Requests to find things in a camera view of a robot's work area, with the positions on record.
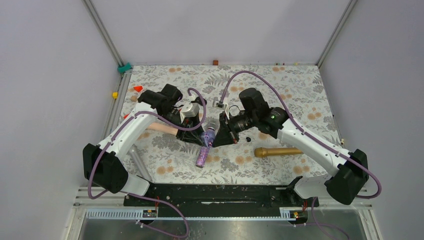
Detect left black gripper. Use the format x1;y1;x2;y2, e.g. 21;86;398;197
160;107;208;146

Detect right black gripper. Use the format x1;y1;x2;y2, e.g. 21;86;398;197
212;110;258;148

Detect lavender earbud charging case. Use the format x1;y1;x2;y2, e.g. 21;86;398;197
201;128;216;148

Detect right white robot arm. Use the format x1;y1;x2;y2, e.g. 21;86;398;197
213;88;369;206

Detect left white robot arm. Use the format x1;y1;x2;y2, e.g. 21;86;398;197
82;84;207;206

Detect purple glitter microphone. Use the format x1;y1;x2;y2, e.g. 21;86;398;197
195;121;219;168

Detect gold microphone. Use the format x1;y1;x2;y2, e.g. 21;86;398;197
254;147;303;158

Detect peach pink microphone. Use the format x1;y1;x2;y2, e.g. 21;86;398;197
147;122;178;136

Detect floral table mat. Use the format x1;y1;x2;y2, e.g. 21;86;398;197
120;65;340;185

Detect red triangular block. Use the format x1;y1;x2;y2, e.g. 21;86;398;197
133;85;143;93

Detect teal clamp block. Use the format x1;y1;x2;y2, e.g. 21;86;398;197
117;62;132;74

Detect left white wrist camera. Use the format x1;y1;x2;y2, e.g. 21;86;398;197
179;102;200;121

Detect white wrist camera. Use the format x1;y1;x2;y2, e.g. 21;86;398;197
212;100;229;117
179;102;200;121

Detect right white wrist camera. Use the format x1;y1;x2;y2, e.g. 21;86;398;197
212;100;229;117

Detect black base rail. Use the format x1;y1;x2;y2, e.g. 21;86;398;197
123;183;320;218

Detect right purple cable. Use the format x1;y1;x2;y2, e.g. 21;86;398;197
219;70;383;240

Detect purple cable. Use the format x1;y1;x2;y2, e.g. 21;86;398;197
219;70;383;240
86;87;208;240

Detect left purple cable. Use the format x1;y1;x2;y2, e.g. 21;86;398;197
86;87;208;240

